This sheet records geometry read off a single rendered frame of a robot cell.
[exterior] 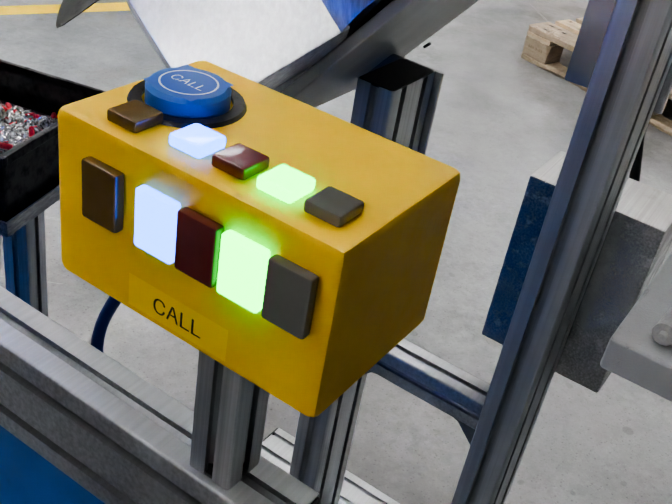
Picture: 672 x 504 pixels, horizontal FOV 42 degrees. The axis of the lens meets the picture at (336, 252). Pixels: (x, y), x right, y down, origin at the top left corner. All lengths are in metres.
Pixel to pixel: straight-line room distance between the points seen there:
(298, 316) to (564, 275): 0.56
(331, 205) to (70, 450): 0.32
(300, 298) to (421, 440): 1.48
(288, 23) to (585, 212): 0.32
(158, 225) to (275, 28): 0.41
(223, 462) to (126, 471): 0.09
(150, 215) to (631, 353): 0.43
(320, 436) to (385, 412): 0.68
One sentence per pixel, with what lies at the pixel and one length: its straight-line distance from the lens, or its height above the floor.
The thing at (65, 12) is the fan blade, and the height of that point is 0.93.
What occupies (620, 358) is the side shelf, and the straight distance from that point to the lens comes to 0.71.
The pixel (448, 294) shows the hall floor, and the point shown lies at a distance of 2.23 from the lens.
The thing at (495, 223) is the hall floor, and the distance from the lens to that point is 2.59.
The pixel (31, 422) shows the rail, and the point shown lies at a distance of 0.63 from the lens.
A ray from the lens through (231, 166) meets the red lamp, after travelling 0.36.
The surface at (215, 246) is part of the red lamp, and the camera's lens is 0.36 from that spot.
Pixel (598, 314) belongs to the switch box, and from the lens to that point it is 1.00.
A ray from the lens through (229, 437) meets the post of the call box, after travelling 0.49.
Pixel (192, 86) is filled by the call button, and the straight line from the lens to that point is 0.42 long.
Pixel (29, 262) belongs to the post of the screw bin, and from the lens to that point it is 0.92.
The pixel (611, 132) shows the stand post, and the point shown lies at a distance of 0.81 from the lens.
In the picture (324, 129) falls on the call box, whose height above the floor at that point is 1.07.
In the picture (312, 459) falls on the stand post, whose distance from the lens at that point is 1.21.
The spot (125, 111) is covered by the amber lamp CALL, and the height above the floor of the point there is 1.08.
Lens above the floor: 1.25
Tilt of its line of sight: 33 degrees down
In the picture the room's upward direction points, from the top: 10 degrees clockwise
